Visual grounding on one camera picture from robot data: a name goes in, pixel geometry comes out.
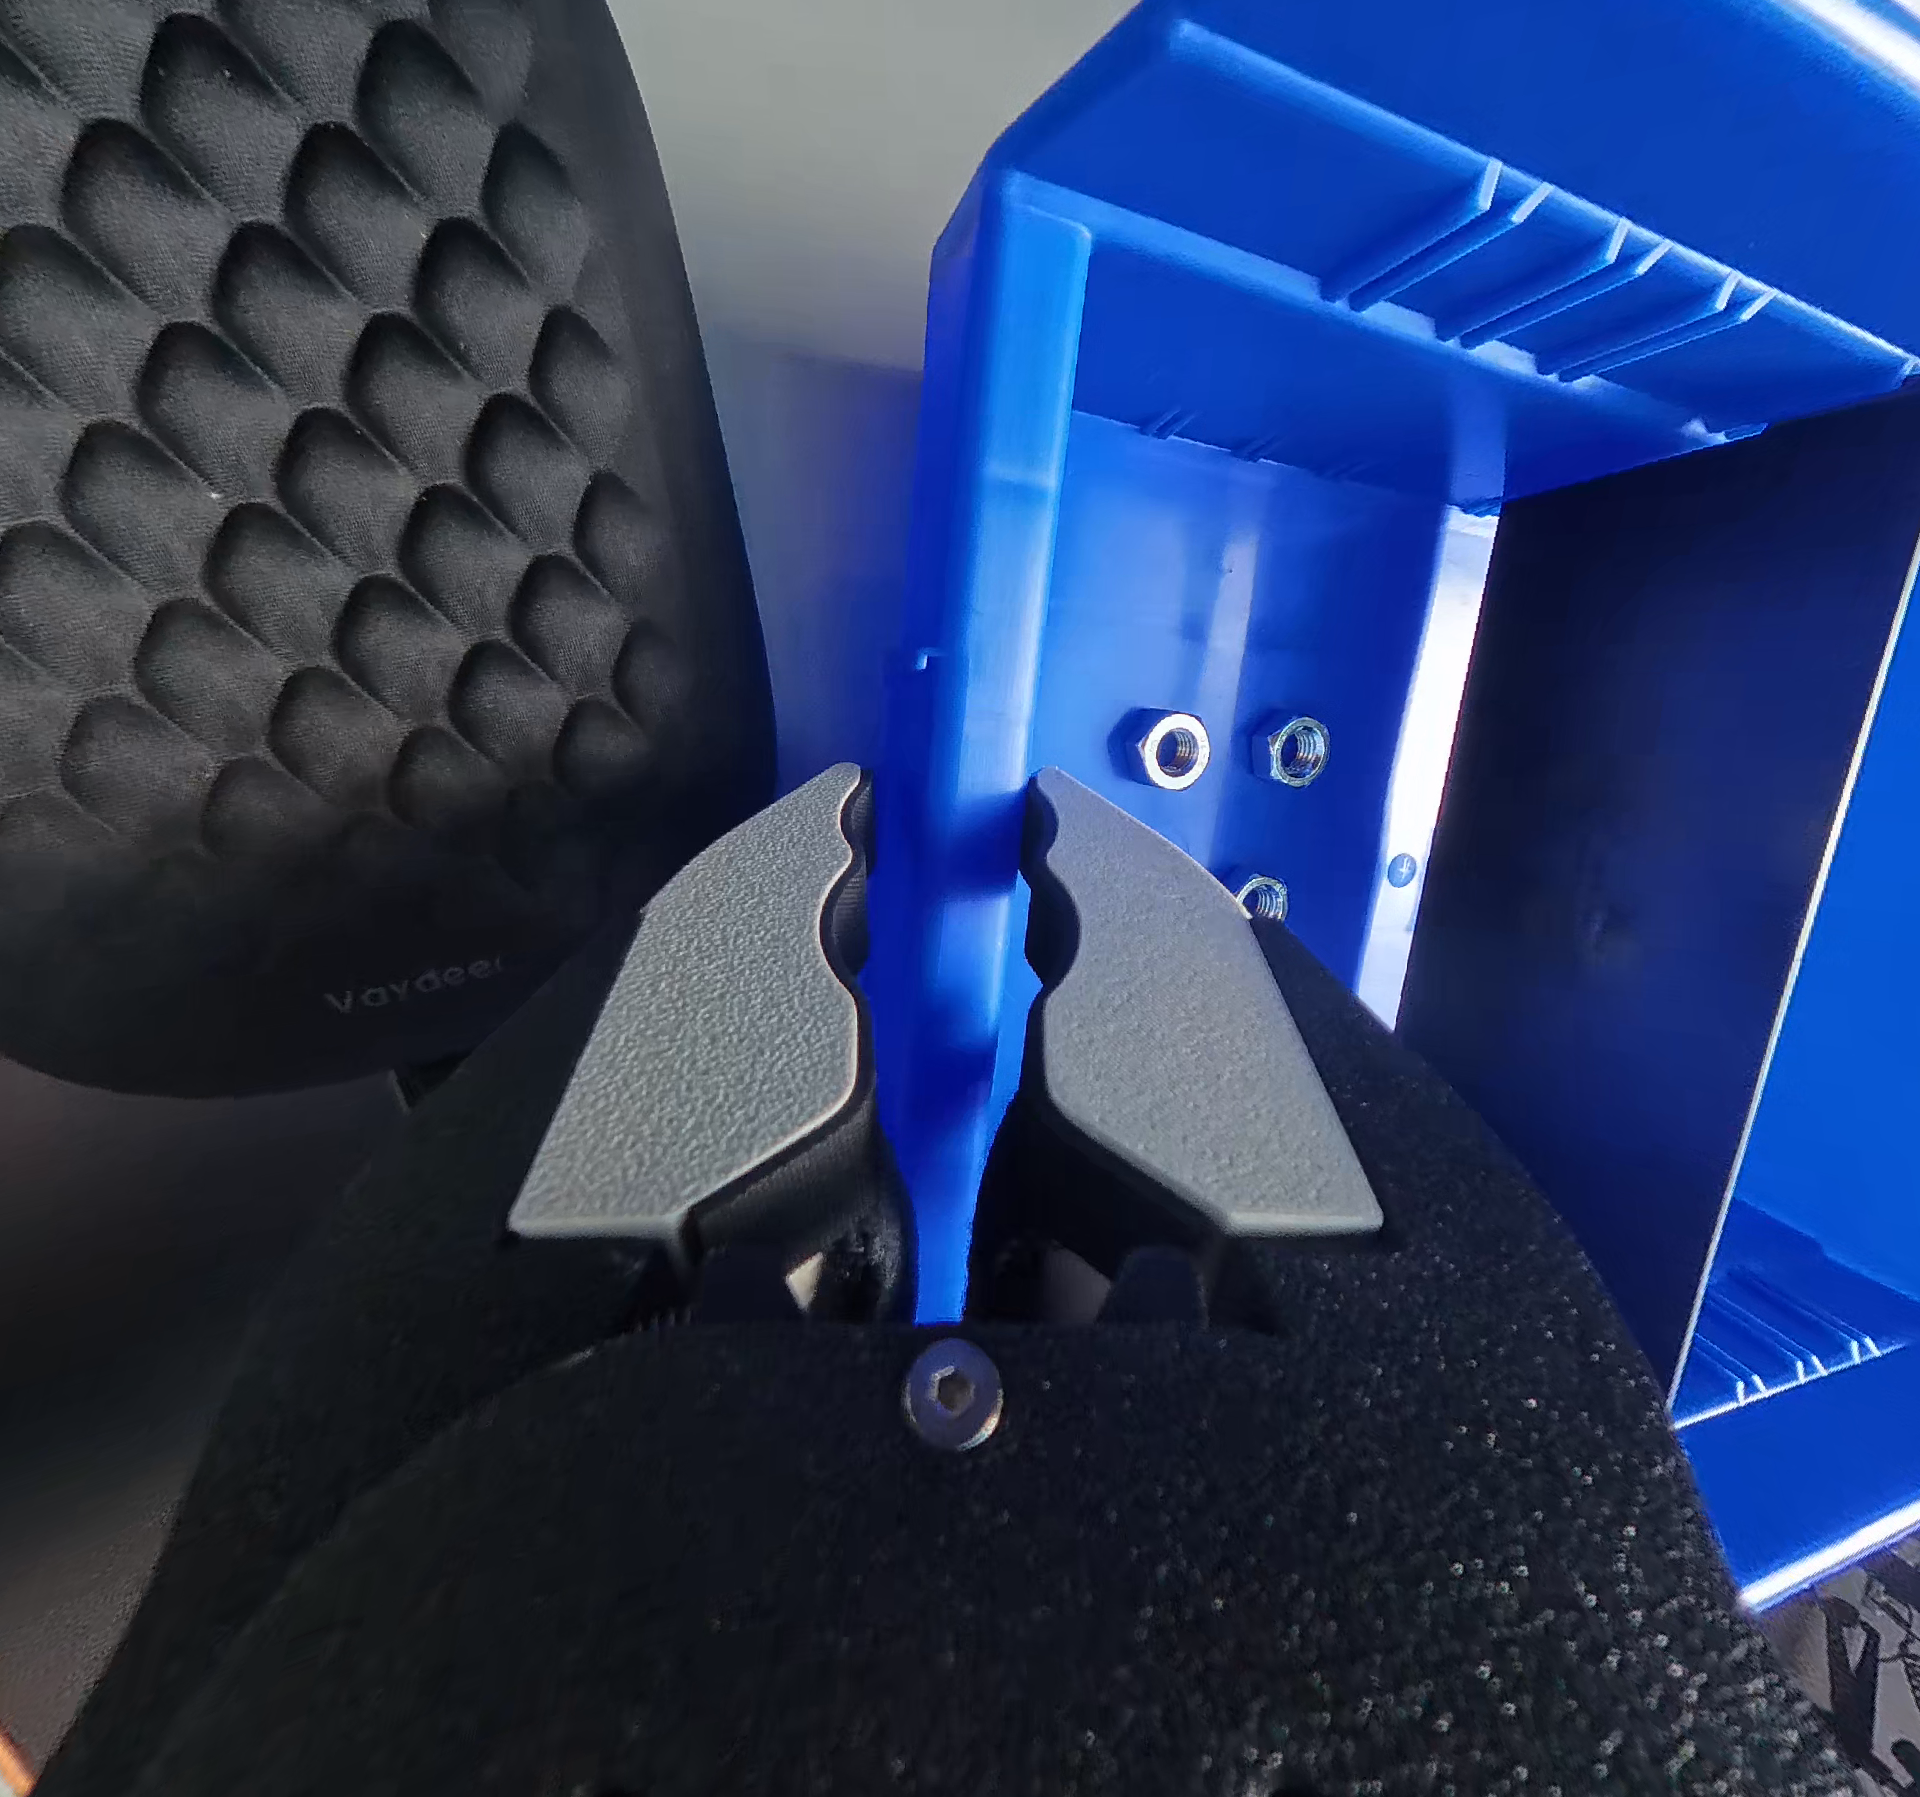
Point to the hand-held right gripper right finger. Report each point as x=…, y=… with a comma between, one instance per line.
x=1181, y=1067

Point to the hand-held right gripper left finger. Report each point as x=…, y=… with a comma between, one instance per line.
x=708, y=1050

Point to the blue plastic bin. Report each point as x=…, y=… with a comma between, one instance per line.
x=1278, y=58

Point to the black bin divider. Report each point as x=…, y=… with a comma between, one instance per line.
x=1649, y=853

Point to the black honeycomb wrist rest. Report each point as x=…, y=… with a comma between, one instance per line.
x=298, y=481

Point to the person's patterned clothing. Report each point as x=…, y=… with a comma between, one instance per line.
x=1879, y=1673

